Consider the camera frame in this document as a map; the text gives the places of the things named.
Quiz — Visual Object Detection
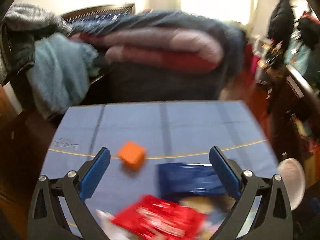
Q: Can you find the hanging black jacket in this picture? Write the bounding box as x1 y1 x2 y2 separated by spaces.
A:
267 0 295 52

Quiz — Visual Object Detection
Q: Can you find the dark wooden headboard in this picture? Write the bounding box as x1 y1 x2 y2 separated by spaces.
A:
61 3 136 22

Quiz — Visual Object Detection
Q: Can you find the dark blue plastic wrapper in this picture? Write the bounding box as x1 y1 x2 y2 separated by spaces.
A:
157 163 227 202

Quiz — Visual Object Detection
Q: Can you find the white pink-lined trash bin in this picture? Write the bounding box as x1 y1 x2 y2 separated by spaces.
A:
278 158 305 211

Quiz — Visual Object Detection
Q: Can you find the blue quilted table cover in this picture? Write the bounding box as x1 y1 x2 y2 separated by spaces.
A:
41 101 278 214

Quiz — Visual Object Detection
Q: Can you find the orange paper trash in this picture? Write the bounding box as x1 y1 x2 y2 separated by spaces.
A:
117 141 147 171

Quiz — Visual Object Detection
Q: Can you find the grey knitted blanket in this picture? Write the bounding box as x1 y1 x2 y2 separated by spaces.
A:
1 3 72 85

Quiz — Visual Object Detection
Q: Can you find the blue duvet on bed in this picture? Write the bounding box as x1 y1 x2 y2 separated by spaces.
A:
71 11 244 77

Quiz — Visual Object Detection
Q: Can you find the red snack wrapper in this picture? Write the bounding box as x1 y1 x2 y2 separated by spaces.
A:
112 195 207 239

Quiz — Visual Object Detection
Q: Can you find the bed with dark sheet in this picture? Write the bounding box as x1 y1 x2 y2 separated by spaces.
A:
80 63 226 105

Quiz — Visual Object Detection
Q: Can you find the red and pink folded quilt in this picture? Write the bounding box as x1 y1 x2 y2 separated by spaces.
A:
71 27 225 74

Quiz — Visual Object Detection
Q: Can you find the dark wooden cabinet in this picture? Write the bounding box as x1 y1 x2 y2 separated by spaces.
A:
267 65 319 185

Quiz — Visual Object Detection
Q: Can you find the light blue fleece blanket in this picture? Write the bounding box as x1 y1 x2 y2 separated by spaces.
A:
26 33 99 119

